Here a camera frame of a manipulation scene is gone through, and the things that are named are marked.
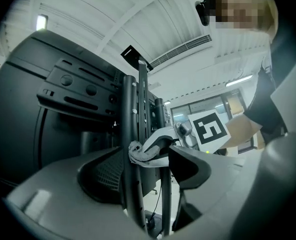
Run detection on grey wiping cloth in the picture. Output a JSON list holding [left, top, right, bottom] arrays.
[[128, 139, 161, 164]]

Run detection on person's right forearm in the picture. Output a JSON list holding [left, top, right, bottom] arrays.
[[219, 113, 263, 150]]

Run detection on black metal TV stand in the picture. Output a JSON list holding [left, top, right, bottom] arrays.
[[120, 44, 175, 240]]

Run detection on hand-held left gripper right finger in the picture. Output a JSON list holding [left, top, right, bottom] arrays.
[[168, 143, 263, 240]]

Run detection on black head-worn camera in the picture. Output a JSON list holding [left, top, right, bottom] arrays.
[[194, 0, 217, 27]]

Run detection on black TV mounting bracket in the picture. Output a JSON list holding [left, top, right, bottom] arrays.
[[36, 57, 125, 121]]

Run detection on long ceiling light strip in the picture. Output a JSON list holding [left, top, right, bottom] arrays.
[[224, 73, 254, 88]]

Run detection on black short shirt sleeve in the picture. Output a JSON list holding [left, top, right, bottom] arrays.
[[244, 65, 288, 136]]

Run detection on glass partition wall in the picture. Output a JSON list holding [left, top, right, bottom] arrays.
[[169, 88, 247, 126]]

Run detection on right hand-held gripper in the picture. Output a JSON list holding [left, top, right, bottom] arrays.
[[138, 108, 232, 169]]

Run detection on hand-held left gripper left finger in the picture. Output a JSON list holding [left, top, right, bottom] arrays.
[[4, 145, 148, 240]]

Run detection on black television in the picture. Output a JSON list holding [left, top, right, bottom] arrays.
[[0, 30, 125, 187]]

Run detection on white ceiling air vent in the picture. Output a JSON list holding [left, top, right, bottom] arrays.
[[147, 34, 213, 69]]

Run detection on small rectangular ceiling light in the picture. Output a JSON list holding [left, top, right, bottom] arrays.
[[34, 13, 49, 31]]

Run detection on thin black cable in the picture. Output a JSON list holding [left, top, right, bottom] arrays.
[[147, 177, 164, 225]]

